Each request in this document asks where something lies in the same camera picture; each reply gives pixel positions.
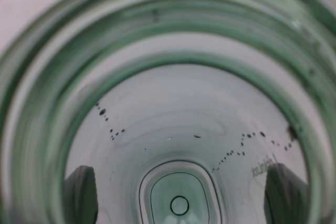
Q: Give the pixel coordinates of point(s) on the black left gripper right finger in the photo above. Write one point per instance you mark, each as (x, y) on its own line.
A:
(286, 196)

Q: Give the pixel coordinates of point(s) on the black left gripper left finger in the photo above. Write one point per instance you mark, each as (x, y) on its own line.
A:
(80, 196)

